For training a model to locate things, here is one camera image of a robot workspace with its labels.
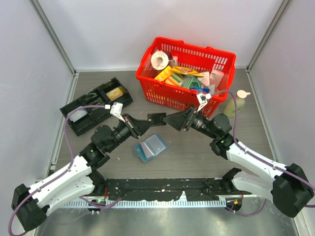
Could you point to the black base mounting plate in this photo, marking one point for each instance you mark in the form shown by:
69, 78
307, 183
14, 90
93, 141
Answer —
165, 189

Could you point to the red plastic shopping basket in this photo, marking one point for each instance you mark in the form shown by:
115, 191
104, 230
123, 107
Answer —
201, 59

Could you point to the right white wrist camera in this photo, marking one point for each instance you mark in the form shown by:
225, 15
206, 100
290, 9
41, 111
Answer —
203, 99

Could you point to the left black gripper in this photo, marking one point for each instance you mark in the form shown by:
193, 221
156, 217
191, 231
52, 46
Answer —
136, 127

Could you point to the dark brown credit card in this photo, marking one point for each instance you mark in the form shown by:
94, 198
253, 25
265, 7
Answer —
156, 119

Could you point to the yellow chips bag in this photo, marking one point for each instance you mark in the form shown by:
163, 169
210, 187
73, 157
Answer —
186, 71

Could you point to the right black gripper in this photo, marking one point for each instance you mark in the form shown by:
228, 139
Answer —
184, 119

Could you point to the green patterned packet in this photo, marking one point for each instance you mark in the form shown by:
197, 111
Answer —
192, 83

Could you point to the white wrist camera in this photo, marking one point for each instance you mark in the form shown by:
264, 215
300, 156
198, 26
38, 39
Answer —
115, 110
203, 99

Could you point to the white tape roll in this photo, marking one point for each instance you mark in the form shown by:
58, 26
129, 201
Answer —
159, 60

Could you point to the yellow orange box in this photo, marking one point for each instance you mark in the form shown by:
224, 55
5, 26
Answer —
169, 77

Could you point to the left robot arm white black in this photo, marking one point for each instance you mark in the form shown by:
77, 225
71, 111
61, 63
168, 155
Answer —
33, 204

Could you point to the aluminium frame rail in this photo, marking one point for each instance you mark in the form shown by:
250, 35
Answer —
68, 188

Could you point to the blue leather card holder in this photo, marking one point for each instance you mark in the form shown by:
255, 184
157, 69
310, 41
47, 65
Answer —
150, 148

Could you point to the pink white packet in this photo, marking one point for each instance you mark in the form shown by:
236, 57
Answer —
215, 77

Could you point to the white slotted cable duct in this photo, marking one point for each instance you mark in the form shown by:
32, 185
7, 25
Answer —
181, 203

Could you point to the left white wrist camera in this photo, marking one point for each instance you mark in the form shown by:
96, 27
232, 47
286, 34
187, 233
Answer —
115, 110

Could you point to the white card in tray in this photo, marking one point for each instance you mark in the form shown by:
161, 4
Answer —
78, 115

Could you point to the black compartment tray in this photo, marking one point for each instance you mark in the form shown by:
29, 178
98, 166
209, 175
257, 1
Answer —
93, 102

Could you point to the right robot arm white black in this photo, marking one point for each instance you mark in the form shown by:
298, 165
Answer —
287, 187

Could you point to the green lotion bottle white cap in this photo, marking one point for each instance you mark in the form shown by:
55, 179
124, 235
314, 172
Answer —
236, 104

